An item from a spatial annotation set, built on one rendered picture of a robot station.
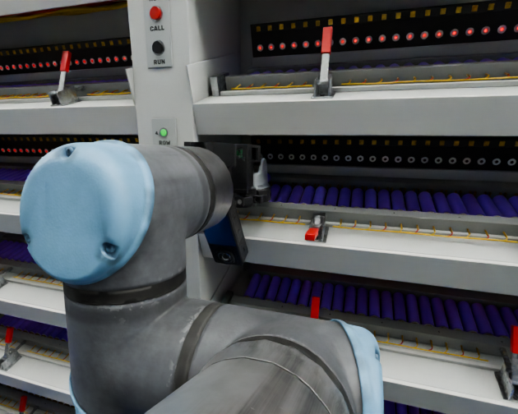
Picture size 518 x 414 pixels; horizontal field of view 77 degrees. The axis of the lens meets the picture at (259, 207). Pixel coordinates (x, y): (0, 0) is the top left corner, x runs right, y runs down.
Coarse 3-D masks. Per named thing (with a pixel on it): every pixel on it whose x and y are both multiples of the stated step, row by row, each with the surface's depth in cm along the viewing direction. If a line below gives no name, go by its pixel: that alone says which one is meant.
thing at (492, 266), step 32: (256, 224) 51; (288, 224) 50; (256, 256) 49; (288, 256) 47; (320, 256) 46; (352, 256) 44; (384, 256) 43; (416, 256) 41; (448, 256) 41; (480, 256) 40; (512, 256) 40; (480, 288) 41; (512, 288) 40
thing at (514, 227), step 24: (264, 216) 52; (288, 216) 51; (336, 216) 48; (360, 216) 47; (384, 216) 46; (408, 216) 45; (432, 216) 45; (456, 216) 44; (480, 216) 44; (504, 240) 41
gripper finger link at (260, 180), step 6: (264, 162) 50; (264, 168) 50; (258, 174) 48; (264, 174) 50; (258, 180) 48; (264, 180) 50; (252, 186) 47; (258, 186) 49; (264, 186) 49; (270, 186) 50
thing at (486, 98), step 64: (512, 0) 46; (192, 64) 45; (256, 64) 59; (320, 64) 55; (384, 64) 51; (448, 64) 42; (512, 64) 40; (256, 128) 45; (320, 128) 42; (384, 128) 40; (448, 128) 38; (512, 128) 36
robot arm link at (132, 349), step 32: (64, 288) 23; (160, 288) 23; (96, 320) 22; (128, 320) 22; (160, 320) 23; (192, 320) 23; (96, 352) 22; (128, 352) 22; (160, 352) 21; (96, 384) 23; (128, 384) 22; (160, 384) 21
